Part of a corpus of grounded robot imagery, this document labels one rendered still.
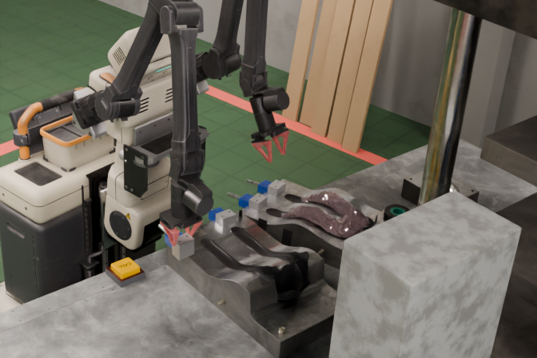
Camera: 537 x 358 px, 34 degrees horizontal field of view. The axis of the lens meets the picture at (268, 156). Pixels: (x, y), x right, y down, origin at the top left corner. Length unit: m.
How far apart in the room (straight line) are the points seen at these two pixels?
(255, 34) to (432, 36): 2.65
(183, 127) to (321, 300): 0.59
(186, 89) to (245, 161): 2.55
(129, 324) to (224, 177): 2.31
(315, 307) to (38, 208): 1.03
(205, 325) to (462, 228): 0.96
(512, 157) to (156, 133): 1.29
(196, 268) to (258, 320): 0.26
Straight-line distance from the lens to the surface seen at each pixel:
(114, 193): 2.84
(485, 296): 1.67
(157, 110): 2.73
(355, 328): 1.59
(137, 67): 2.37
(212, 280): 2.39
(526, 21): 1.56
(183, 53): 2.21
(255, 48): 2.63
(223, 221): 2.57
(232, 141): 4.93
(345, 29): 4.89
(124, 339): 2.33
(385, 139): 5.12
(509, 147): 1.77
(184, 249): 2.41
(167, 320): 2.38
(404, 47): 5.28
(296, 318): 2.31
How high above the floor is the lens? 2.32
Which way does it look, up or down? 29 degrees down
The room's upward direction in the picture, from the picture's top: 4 degrees clockwise
